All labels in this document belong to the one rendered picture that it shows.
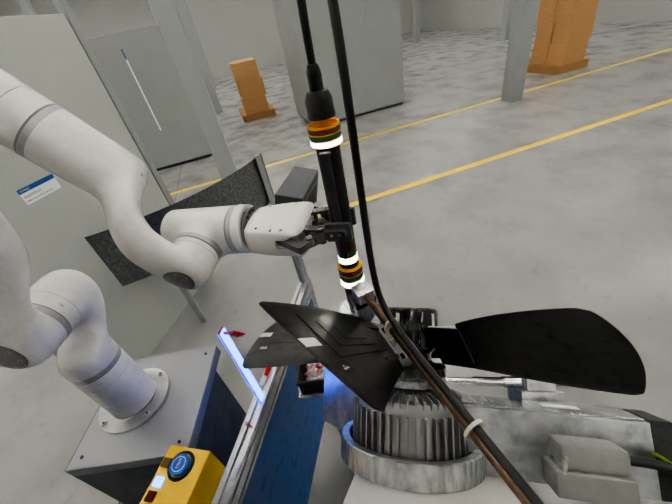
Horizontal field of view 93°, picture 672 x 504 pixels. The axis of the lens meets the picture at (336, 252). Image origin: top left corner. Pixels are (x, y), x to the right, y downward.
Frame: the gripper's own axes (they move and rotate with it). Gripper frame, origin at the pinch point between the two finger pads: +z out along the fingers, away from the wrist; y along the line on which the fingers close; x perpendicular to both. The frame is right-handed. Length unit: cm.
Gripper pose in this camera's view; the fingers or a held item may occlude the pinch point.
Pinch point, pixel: (341, 223)
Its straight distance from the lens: 50.7
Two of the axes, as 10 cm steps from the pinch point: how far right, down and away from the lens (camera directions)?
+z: 9.7, -0.3, -2.5
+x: -1.8, -7.8, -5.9
